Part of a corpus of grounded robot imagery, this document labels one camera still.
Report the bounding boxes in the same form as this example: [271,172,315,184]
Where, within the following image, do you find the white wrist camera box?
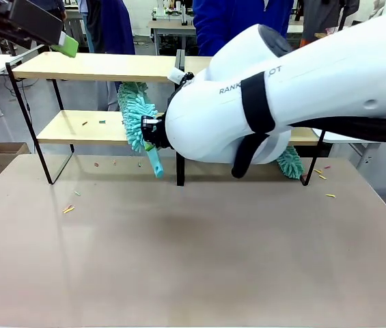
[167,67,195,90]

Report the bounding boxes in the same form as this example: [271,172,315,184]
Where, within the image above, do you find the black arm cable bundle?
[230,115,386,180]

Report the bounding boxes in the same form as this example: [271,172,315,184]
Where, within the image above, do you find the short wooden shelf board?
[36,110,321,148]

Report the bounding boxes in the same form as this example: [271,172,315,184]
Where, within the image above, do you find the large white table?
[321,131,383,172]

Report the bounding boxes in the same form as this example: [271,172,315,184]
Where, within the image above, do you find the person in blue sweater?
[191,0,295,57]

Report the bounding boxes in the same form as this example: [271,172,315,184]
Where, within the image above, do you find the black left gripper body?
[0,0,65,47]

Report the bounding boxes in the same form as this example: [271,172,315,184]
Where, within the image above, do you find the long wooden shelf board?
[10,51,215,84]

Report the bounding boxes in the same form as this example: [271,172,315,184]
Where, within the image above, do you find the two-tier wooden shelf rack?
[5,49,327,187]

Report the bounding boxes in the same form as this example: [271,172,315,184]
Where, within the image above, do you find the dark blue long coat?
[99,0,137,109]

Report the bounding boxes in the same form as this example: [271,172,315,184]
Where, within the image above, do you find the gray desk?
[44,5,85,47]

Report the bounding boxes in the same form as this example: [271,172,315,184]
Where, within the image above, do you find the gray trousers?
[96,81,121,112]

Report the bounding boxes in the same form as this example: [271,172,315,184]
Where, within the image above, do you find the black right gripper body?
[151,114,174,150]

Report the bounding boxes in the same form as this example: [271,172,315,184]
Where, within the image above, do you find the brown cardboard box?
[0,141,31,177]

